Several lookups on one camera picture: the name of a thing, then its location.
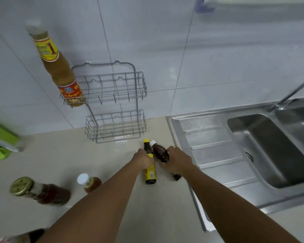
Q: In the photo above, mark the person's left hand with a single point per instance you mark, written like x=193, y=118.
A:
x=141, y=159

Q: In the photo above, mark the person's right hand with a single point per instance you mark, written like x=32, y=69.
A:
x=179, y=160

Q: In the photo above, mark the person's right thumb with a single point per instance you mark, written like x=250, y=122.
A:
x=170, y=149

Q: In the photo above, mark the person's left fingers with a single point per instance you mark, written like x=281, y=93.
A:
x=151, y=161

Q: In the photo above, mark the brown bottle white cap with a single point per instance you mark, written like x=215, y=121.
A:
x=160, y=151

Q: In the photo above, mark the dark sauce bottle yellow label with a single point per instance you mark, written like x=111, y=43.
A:
x=150, y=174

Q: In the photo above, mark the person's left forearm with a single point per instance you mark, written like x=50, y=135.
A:
x=101, y=204

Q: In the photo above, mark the person's right forearm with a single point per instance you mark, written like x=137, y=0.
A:
x=230, y=207

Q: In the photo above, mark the small black object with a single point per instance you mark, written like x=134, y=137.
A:
x=176, y=177

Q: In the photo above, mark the small amber bottle white cap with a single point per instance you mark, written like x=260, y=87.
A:
x=90, y=183

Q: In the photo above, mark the stainless steel sink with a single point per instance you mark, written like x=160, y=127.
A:
x=243, y=159

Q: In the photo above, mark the brown sauce bottle gold lid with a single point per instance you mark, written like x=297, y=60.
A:
x=40, y=191

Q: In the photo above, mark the tall tan sauce bottle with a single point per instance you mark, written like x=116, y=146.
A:
x=58, y=70

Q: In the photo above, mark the metal faucet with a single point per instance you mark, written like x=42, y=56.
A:
x=291, y=93

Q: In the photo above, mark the green plastic container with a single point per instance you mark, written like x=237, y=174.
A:
x=1, y=141

